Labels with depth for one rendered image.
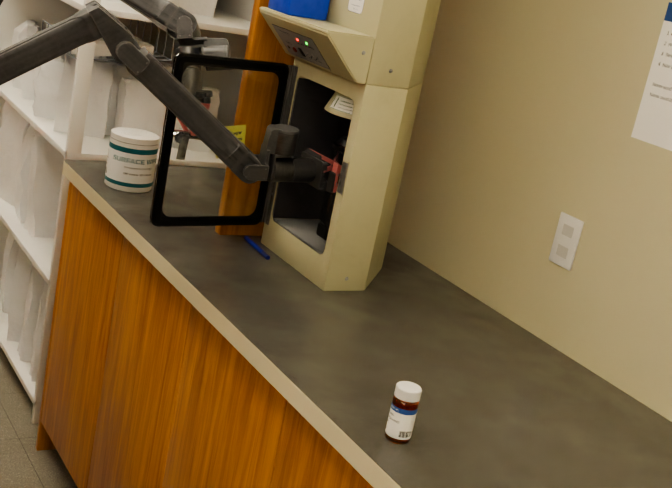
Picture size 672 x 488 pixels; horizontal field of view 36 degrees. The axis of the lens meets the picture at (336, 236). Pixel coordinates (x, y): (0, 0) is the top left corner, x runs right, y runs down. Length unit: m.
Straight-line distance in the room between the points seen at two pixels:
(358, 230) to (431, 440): 0.69
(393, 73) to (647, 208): 0.60
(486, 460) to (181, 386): 0.85
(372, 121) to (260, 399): 0.65
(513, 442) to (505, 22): 1.11
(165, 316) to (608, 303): 0.99
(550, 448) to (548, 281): 0.62
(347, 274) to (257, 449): 0.50
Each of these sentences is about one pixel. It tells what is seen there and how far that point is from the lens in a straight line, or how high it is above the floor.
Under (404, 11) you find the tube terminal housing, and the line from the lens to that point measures 2.19.
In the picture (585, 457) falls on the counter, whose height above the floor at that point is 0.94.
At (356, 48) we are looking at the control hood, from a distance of 2.14.
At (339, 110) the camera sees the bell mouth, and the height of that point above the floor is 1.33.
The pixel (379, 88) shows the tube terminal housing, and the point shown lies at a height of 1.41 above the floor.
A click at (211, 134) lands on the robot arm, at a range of 2.20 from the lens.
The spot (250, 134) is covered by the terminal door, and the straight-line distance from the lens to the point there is 2.41.
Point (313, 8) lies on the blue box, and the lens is 2.30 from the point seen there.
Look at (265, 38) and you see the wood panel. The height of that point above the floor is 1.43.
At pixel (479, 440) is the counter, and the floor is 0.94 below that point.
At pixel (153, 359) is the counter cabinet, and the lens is 2.46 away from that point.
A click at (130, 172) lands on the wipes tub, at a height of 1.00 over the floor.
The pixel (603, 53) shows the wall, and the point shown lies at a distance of 2.27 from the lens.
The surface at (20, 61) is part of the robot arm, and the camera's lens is 2.11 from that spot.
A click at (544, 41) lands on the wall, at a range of 2.40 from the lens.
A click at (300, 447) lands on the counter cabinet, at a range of 1.86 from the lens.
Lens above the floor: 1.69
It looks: 16 degrees down
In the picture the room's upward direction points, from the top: 12 degrees clockwise
